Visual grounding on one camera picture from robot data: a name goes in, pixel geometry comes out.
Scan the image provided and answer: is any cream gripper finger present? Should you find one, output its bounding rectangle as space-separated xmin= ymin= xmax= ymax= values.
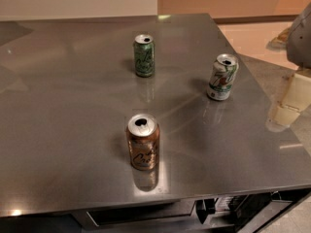
xmin=273 ymin=69 xmax=311 ymax=126

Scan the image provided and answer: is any white 7up can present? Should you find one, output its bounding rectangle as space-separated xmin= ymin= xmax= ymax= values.
xmin=207 ymin=53 xmax=239 ymax=101

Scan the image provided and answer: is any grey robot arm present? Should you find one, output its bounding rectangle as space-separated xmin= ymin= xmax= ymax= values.
xmin=272 ymin=3 xmax=311 ymax=126

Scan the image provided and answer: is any green soda can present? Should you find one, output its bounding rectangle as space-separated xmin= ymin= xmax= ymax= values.
xmin=133 ymin=34 xmax=155 ymax=78

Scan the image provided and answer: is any orange soda can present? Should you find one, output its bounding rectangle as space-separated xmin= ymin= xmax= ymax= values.
xmin=126 ymin=114 xmax=160 ymax=171

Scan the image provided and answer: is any black equipment under table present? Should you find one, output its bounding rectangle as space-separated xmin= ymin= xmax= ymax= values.
xmin=195 ymin=189 xmax=310 ymax=233

